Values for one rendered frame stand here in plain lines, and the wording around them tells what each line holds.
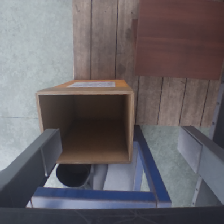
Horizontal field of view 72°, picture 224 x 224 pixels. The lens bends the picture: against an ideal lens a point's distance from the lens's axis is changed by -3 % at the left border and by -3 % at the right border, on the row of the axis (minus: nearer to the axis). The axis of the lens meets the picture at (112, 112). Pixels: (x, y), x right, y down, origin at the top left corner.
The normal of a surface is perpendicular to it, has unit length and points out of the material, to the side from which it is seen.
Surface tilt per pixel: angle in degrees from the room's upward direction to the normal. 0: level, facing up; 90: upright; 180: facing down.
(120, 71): 0
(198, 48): 0
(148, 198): 90
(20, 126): 0
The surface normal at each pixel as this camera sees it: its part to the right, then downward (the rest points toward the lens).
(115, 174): -0.01, 0.29
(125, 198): 0.04, -0.96
